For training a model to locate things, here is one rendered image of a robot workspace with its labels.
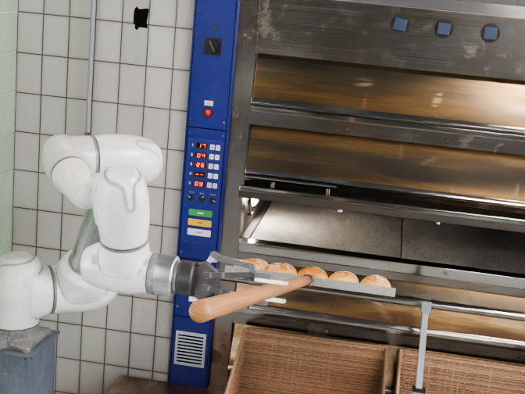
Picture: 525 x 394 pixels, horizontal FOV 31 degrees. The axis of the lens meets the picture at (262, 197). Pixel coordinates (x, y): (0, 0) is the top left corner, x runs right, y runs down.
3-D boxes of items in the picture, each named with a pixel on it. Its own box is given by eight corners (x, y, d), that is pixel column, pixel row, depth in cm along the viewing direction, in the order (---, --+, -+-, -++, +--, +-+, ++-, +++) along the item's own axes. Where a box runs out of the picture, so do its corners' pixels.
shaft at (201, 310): (208, 324, 120) (211, 301, 120) (185, 321, 120) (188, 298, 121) (311, 285, 289) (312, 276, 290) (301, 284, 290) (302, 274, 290)
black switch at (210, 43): (204, 54, 336) (206, 23, 334) (220, 55, 335) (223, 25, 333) (201, 55, 333) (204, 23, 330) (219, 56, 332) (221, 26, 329)
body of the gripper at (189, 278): (183, 257, 205) (225, 263, 204) (178, 295, 205) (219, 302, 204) (176, 257, 198) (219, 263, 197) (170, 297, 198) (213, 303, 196)
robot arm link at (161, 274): (154, 293, 207) (180, 297, 206) (144, 295, 198) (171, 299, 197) (159, 252, 207) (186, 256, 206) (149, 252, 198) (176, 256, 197)
